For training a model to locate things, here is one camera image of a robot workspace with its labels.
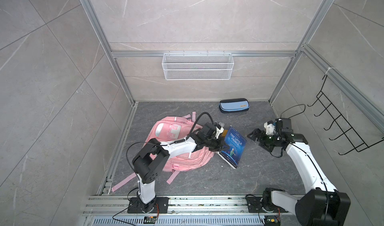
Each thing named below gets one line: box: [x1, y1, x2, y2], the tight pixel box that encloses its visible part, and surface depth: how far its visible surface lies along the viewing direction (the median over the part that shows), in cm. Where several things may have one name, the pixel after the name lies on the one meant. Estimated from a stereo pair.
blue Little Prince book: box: [218, 125, 247, 169], surface depth 85 cm
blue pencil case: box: [219, 98, 250, 114], surface depth 116 cm
